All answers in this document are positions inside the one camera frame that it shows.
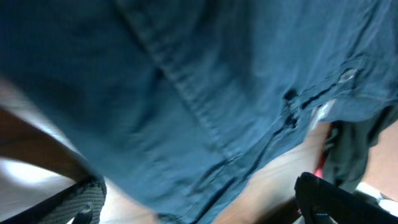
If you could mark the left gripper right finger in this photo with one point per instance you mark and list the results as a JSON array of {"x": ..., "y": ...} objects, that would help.
[{"x": 321, "y": 202}]

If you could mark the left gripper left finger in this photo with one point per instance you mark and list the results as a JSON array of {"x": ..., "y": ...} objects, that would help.
[{"x": 80, "y": 203}]

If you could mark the dark blue shorts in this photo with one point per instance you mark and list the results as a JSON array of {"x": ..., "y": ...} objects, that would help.
[{"x": 179, "y": 103}]

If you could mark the pink red garment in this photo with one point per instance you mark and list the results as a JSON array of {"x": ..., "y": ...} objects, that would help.
[{"x": 319, "y": 168}]

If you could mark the black garment pile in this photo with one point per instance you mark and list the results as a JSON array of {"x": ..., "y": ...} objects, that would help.
[{"x": 348, "y": 145}]

